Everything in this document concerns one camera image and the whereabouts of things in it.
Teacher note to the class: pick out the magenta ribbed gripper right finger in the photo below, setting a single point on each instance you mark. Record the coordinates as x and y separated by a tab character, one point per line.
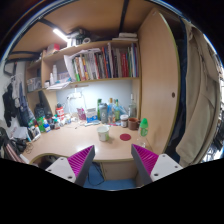
151	166

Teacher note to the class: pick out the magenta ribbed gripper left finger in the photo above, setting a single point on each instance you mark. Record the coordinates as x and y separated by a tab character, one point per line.
74	168

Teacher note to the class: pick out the grey water bottle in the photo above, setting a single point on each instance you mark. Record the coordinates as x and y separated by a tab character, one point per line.
104	112

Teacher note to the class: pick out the clear bottle with green cap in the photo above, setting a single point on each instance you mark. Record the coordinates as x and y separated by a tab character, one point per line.
143	131

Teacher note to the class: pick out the round dark red coaster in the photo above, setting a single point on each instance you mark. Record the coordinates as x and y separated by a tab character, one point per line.
125	137

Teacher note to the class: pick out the white plastic cup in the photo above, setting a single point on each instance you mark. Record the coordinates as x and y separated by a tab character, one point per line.
103	133

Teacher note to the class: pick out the brown ceramic mug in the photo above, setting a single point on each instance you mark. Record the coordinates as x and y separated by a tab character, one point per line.
133	123

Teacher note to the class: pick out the jar with white lid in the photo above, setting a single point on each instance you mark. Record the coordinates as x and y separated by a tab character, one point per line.
124	120

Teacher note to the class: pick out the blue and white packet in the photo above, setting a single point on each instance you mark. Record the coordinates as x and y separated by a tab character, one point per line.
91	115

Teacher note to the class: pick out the red and white canister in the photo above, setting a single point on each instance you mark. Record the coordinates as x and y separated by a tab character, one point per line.
60	111

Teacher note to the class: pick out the clear glass bottle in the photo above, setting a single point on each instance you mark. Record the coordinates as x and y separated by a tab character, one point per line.
132	109

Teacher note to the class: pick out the green bottle at back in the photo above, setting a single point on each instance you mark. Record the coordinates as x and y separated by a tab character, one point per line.
99	101

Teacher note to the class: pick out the wooden wardrobe door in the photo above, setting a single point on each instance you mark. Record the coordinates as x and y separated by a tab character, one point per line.
160	77

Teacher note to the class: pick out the beige hanging coat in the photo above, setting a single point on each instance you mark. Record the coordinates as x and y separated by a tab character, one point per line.
202	98

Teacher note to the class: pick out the row of books on shelf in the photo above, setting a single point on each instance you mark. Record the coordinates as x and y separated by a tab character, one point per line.
106	62

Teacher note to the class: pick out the wooden bookshelf unit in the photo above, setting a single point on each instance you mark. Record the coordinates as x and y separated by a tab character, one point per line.
39	72

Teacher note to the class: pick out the fluorescent tube light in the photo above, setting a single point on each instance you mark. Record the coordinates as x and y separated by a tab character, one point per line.
60	34

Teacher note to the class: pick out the dark clothes hanging on wall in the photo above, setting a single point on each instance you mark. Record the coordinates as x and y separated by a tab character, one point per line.
15	104

